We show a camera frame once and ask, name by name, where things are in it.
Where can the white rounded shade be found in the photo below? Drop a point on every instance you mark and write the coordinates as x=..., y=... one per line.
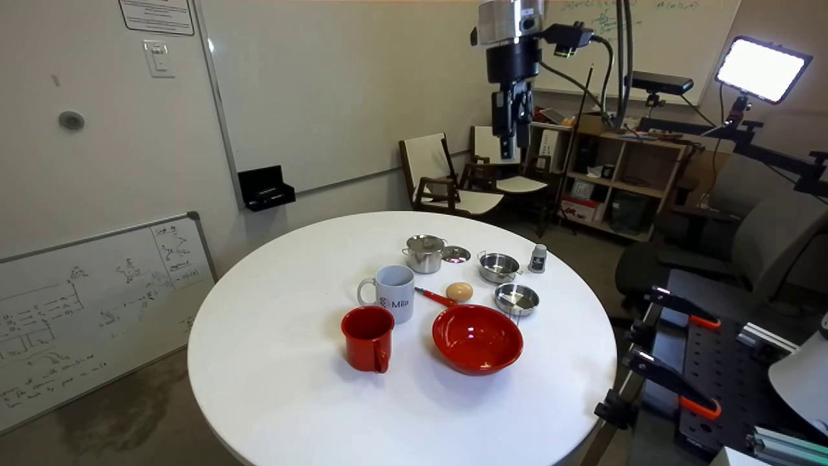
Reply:
x=805, y=378

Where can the brown egg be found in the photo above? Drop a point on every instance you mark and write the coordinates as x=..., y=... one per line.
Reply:
x=458, y=290

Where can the red box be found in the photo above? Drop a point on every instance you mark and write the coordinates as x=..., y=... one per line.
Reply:
x=582, y=210

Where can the red enamel mug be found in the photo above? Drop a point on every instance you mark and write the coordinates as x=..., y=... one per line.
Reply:
x=365, y=339

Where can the black marker tray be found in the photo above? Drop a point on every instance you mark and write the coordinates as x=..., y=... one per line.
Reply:
x=265, y=186

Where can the black perforated cart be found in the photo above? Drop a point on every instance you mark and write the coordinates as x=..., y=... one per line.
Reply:
x=732, y=378

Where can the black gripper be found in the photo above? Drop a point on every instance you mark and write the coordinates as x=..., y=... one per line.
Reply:
x=514, y=65

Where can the white cushioned wooden chair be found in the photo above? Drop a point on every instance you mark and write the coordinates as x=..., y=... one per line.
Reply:
x=520, y=184
x=427, y=159

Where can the shallow steel bowl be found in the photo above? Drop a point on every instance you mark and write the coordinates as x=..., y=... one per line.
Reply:
x=515, y=302

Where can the wooden shelf unit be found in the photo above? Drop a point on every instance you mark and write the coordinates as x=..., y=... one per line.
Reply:
x=643, y=170

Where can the small dark canister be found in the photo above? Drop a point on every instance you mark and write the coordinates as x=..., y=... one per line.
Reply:
x=540, y=256

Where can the white mug red print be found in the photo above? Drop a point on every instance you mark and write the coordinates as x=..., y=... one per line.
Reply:
x=397, y=295

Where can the grey office chair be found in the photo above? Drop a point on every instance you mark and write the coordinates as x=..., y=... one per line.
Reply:
x=767, y=242

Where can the black stereo camera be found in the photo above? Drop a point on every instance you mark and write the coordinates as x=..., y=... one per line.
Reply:
x=661, y=83

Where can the large wall whiteboard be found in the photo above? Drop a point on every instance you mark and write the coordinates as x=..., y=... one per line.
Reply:
x=344, y=85

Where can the red frying pan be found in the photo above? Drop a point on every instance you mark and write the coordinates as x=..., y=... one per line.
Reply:
x=476, y=339

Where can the white wall switch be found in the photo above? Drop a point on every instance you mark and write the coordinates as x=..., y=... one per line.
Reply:
x=158, y=57

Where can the small black clamp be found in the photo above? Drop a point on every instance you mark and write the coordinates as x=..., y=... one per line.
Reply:
x=615, y=410

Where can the taller steel pot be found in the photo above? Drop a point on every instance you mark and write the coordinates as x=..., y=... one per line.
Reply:
x=422, y=254

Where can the white paper wall notice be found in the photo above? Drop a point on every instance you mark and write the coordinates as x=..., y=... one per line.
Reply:
x=155, y=17

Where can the bright LED light panel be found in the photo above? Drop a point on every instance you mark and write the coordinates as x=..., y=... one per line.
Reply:
x=762, y=67

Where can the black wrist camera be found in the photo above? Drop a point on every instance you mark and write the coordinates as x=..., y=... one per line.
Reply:
x=569, y=36

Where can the small leaning whiteboard with drawings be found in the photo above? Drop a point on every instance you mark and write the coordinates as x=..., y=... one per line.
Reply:
x=86, y=318

